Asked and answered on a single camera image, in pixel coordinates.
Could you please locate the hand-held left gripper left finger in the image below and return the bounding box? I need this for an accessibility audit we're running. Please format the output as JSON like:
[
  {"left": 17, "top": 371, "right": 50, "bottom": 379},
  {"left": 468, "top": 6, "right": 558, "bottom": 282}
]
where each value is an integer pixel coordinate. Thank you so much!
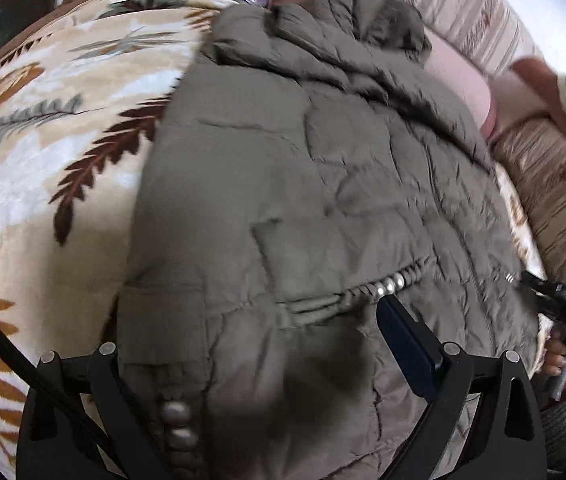
[{"left": 16, "top": 342, "right": 171, "bottom": 480}]

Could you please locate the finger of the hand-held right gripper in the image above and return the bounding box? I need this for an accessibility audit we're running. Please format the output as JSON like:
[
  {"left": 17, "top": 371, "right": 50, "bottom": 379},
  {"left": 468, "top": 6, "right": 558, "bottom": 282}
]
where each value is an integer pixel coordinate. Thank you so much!
[{"left": 505, "top": 271, "right": 564, "bottom": 318}]

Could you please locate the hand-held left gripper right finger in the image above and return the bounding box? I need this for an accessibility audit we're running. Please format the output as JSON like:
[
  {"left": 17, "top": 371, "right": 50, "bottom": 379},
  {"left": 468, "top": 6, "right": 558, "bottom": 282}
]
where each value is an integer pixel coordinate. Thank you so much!
[{"left": 376, "top": 293, "right": 548, "bottom": 480}]

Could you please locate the olive quilted puffer jacket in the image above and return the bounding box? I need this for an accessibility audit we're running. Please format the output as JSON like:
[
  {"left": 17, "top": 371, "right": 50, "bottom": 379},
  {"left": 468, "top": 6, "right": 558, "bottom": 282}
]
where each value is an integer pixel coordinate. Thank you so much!
[{"left": 100, "top": 0, "right": 546, "bottom": 480}]

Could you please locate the person's right hand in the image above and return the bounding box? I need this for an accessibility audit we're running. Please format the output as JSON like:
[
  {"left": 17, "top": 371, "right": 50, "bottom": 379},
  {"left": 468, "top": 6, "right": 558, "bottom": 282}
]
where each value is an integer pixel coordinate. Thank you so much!
[{"left": 543, "top": 331, "right": 566, "bottom": 382}]

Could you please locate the brown striped floral cushion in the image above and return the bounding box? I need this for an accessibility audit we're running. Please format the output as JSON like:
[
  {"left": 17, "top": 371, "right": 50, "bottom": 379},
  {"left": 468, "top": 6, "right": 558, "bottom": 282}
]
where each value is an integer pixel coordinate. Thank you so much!
[{"left": 490, "top": 119, "right": 566, "bottom": 283}]

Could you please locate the pink and white sofa cushion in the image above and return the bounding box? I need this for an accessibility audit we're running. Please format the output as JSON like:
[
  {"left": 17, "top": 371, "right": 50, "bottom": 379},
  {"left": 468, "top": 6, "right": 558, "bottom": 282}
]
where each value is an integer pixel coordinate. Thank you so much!
[{"left": 488, "top": 57, "right": 566, "bottom": 142}]

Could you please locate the leaf print plush blanket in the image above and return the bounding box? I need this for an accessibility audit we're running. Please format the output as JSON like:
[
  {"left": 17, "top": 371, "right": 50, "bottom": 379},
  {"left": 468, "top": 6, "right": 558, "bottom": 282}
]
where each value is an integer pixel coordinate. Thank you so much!
[{"left": 0, "top": 0, "right": 548, "bottom": 478}]

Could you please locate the striped floral long cushion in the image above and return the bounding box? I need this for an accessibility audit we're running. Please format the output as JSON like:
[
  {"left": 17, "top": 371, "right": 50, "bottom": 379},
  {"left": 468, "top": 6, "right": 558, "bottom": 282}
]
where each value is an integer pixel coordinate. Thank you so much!
[{"left": 308, "top": 0, "right": 538, "bottom": 78}]

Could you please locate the black cable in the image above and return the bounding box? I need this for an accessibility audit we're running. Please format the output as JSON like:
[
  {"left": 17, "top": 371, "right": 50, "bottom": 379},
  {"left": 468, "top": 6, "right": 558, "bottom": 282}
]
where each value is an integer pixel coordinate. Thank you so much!
[{"left": 0, "top": 282, "right": 119, "bottom": 466}]

